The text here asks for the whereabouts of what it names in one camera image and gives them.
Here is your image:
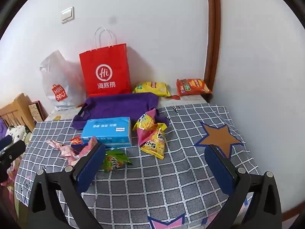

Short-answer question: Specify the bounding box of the yellow pink snack packet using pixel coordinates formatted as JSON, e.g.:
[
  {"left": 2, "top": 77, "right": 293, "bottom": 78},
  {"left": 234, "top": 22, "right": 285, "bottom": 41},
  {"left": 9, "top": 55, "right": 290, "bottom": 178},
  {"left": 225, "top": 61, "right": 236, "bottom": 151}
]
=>
[{"left": 139, "top": 123, "right": 167, "bottom": 160}]

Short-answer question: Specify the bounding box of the dark blue snack packet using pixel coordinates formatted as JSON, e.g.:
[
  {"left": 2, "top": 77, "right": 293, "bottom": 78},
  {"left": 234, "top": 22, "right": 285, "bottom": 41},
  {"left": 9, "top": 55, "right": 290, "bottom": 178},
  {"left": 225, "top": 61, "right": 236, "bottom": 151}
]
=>
[{"left": 71, "top": 144, "right": 84, "bottom": 155}]

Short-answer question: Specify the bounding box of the white light switch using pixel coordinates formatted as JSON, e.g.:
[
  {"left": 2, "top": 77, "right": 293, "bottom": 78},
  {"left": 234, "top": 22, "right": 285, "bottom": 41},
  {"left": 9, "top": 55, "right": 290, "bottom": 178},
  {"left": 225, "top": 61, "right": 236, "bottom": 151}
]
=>
[{"left": 61, "top": 7, "right": 75, "bottom": 24}]

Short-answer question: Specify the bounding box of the pink printed cloth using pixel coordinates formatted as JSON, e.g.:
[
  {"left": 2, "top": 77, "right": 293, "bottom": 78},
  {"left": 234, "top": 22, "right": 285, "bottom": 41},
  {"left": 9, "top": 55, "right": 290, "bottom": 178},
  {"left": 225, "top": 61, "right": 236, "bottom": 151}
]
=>
[{"left": 1, "top": 160, "right": 18, "bottom": 196}]

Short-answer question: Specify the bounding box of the red chips bag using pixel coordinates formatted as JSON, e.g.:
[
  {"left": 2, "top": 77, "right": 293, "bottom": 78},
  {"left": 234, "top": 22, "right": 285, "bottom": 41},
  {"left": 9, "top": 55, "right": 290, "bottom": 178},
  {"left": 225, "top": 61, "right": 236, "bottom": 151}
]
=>
[{"left": 176, "top": 78, "right": 212, "bottom": 97}]

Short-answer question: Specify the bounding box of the green snack packet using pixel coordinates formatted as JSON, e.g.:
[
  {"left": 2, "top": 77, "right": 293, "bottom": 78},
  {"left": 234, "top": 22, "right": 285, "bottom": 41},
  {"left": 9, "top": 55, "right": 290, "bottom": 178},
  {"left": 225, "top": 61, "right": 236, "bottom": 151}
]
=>
[{"left": 102, "top": 148, "right": 132, "bottom": 173}]

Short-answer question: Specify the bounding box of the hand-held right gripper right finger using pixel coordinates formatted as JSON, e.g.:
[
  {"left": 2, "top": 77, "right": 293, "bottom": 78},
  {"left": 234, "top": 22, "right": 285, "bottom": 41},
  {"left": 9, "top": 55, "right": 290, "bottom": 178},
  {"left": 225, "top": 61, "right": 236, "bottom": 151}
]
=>
[{"left": 204, "top": 144, "right": 283, "bottom": 229}]

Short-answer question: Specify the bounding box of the red paper bag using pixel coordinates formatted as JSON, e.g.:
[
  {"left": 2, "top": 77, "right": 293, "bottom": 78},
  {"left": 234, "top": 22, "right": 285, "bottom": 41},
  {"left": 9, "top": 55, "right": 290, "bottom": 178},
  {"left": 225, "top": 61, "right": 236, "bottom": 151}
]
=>
[{"left": 79, "top": 27, "right": 132, "bottom": 97}]

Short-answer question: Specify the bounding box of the grey checked blanket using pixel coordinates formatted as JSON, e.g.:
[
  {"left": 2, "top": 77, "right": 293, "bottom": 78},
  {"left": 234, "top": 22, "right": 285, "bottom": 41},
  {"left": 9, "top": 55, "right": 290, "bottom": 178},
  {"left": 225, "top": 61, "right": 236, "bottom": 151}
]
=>
[{"left": 14, "top": 104, "right": 260, "bottom": 229}]

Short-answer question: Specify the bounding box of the white floral cloth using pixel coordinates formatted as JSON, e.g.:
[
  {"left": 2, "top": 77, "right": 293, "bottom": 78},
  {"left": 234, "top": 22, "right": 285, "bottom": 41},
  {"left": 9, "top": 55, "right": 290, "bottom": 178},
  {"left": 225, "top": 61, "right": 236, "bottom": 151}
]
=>
[{"left": 5, "top": 125, "right": 27, "bottom": 146}]

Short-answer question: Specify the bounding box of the blue tissue pack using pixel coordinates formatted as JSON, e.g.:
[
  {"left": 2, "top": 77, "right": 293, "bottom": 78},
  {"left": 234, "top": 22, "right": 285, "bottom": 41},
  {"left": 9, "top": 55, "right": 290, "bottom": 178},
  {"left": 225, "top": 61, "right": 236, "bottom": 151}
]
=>
[{"left": 80, "top": 117, "right": 132, "bottom": 148}]

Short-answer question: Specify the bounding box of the white plastic bag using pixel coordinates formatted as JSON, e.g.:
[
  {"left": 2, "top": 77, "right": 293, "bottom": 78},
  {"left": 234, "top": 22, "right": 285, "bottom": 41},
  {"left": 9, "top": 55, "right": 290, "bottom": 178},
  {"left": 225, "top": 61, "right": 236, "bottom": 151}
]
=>
[{"left": 39, "top": 50, "right": 86, "bottom": 111}]

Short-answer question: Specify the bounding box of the small red snack packet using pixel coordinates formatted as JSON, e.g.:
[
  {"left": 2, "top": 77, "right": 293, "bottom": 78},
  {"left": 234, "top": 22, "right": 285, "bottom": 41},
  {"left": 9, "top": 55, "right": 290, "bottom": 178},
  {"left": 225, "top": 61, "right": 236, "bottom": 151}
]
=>
[{"left": 70, "top": 135, "right": 84, "bottom": 146}]

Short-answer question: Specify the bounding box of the pink candy wrapper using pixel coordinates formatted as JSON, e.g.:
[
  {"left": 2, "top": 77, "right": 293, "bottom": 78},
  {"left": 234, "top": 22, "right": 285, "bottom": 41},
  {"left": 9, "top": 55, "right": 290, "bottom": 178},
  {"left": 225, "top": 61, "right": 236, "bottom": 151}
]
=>
[
  {"left": 46, "top": 139, "right": 64, "bottom": 151},
  {"left": 59, "top": 145, "right": 81, "bottom": 165}
]

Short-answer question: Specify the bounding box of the purple cloth bag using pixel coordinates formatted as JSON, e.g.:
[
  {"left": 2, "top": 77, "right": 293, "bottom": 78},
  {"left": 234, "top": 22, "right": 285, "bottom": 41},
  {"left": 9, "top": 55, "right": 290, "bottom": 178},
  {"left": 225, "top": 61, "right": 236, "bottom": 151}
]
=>
[{"left": 72, "top": 92, "right": 169, "bottom": 130}]

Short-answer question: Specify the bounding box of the wooden door frame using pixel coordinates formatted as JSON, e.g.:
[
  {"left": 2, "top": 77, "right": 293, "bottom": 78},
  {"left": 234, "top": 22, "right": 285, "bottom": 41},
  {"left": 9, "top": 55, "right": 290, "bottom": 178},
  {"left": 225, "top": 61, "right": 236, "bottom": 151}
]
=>
[{"left": 204, "top": 0, "right": 221, "bottom": 96}]

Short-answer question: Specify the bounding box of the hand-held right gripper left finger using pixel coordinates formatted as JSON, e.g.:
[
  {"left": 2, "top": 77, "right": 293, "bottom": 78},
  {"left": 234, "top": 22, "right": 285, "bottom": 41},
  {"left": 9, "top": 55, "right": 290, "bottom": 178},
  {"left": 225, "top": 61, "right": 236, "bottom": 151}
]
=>
[{"left": 27, "top": 144, "right": 106, "bottom": 229}]

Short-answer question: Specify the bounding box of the large pink snack packet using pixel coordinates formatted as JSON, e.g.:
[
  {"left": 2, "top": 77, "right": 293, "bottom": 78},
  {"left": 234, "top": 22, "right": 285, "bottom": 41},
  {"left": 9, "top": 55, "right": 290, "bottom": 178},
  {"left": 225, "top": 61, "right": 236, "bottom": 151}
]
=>
[{"left": 80, "top": 136, "right": 99, "bottom": 159}]

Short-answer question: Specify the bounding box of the yellow chips bag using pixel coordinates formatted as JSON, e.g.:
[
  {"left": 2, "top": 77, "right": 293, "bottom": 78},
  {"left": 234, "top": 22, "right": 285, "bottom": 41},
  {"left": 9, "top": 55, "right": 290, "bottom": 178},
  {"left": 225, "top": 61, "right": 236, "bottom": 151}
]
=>
[{"left": 132, "top": 81, "right": 171, "bottom": 97}]

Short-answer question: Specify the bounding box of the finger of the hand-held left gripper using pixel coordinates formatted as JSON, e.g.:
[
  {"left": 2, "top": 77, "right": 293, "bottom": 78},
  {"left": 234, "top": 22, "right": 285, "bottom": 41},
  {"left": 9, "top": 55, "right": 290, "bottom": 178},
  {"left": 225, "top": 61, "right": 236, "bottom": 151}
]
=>
[
  {"left": 0, "top": 135, "right": 13, "bottom": 151},
  {"left": 0, "top": 140, "right": 26, "bottom": 170}
]

